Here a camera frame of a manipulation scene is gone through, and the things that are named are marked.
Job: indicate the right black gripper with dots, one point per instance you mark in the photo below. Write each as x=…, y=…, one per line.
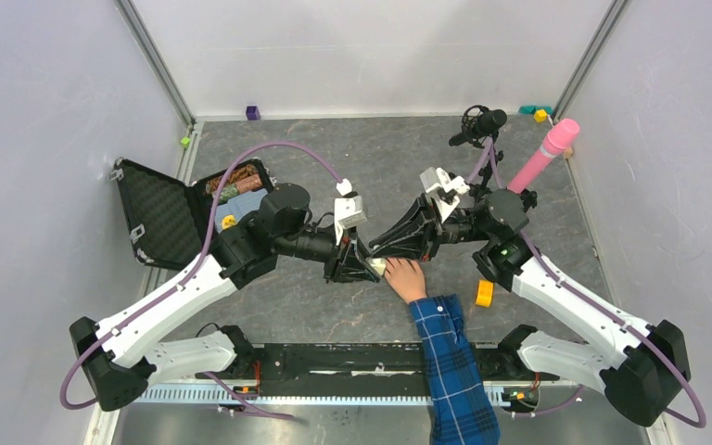
x=422, y=246

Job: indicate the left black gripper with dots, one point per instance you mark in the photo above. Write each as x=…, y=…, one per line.
x=351, y=262

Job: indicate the small nail polish bottle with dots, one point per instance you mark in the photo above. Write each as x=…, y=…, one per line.
x=378, y=265

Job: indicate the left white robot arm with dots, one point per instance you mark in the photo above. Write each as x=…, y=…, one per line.
x=125, y=354

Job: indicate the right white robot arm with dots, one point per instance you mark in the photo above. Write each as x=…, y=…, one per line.
x=639, y=367

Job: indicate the blue plaid sleeve forearm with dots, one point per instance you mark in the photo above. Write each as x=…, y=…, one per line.
x=461, y=410

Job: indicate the person hand with painted nails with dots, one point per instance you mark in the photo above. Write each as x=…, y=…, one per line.
x=406, y=278

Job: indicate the yellow block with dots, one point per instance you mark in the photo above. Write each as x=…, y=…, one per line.
x=484, y=295

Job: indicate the black microphone on tripod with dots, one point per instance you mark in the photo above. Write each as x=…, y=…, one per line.
x=480, y=128

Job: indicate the teal block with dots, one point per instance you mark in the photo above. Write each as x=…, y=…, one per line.
x=532, y=109

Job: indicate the small yellow cube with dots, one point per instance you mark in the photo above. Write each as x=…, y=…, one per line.
x=540, y=115

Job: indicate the pink foam cylinder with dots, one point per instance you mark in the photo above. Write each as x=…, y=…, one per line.
x=557, y=141

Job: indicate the purple cube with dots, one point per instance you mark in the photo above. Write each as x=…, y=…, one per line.
x=253, y=113

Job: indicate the black poker chip case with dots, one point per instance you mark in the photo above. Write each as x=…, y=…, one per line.
x=167, y=219

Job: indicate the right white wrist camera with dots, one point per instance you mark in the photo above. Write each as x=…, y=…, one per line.
x=443, y=190

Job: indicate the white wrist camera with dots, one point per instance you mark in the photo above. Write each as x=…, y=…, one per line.
x=349, y=209
x=443, y=190

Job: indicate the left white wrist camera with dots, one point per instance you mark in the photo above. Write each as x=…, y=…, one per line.
x=349, y=209

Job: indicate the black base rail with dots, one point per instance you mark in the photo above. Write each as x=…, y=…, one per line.
x=368, y=370

